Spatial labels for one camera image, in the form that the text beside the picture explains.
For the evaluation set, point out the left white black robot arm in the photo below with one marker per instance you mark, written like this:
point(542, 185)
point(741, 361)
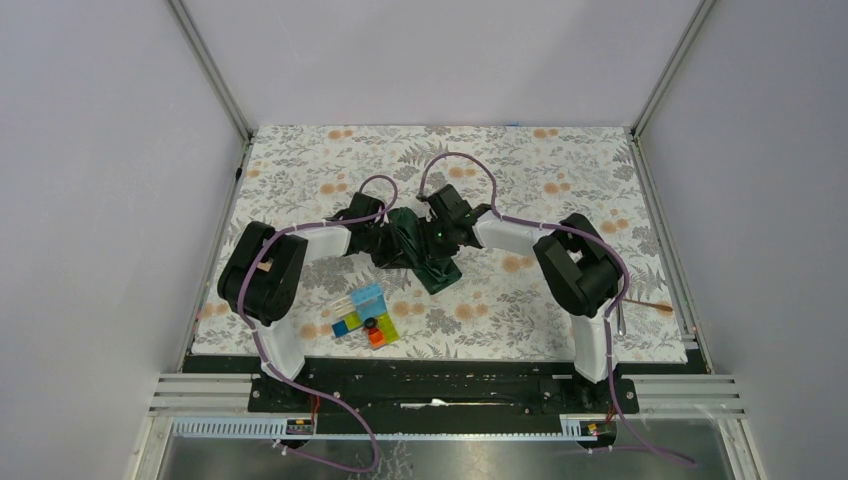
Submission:
point(261, 277)

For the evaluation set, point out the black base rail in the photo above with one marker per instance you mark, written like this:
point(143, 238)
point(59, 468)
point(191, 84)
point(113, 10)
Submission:
point(440, 397)

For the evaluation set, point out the right aluminium frame post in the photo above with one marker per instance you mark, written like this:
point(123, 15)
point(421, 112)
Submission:
point(672, 66)

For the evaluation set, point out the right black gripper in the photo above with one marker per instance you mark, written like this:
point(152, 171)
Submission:
point(428, 224)

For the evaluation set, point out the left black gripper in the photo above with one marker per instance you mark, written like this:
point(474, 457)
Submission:
point(394, 248)

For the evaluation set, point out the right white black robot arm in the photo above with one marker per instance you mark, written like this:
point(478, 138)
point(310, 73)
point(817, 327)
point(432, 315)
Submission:
point(585, 276)

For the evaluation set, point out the copper spoon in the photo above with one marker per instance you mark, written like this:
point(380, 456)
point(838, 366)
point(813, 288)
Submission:
point(656, 306)

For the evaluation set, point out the dark green cloth napkin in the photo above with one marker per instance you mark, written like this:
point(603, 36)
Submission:
point(435, 273)

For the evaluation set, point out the floral patterned table mat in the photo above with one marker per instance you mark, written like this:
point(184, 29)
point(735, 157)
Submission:
point(501, 308)

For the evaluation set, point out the left aluminium frame post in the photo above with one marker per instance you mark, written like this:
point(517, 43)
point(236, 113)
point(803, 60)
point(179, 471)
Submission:
point(196, 43)

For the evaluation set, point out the aluminium frame post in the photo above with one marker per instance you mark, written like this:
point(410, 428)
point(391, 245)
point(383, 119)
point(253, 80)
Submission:
point(196, 43)
point(672, 66)

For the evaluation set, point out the colourful toy brick assembly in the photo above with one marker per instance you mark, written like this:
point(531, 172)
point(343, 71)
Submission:
point(364, 310)

